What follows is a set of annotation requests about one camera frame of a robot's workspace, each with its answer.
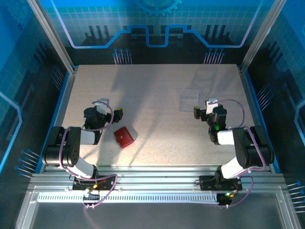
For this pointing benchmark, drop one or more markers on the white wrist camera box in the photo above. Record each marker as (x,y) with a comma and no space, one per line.
(102,108)
(211,107)

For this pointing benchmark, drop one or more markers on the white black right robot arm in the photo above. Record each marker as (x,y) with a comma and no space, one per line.
(247,148)

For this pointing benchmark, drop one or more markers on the aluminium frame post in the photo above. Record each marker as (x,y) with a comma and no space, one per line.
(262,33)
(52,35)

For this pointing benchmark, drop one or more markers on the red leather card holder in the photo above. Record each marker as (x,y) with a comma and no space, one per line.
(124,137)

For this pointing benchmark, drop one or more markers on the aluminium table frame rail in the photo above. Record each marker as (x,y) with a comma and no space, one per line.
(155,179)

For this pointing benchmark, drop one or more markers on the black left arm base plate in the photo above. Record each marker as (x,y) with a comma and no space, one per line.
(107,183)

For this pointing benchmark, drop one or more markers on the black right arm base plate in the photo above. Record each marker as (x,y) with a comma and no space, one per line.
(207,182)

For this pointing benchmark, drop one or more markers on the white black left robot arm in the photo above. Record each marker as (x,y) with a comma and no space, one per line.
(71,148)

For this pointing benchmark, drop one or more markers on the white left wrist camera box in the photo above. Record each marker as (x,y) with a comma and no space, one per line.
(102,108)

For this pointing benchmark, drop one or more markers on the black controller board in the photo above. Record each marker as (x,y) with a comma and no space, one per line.
(225,199)

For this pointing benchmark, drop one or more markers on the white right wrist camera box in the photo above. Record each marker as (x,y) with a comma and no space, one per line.
(211,107)

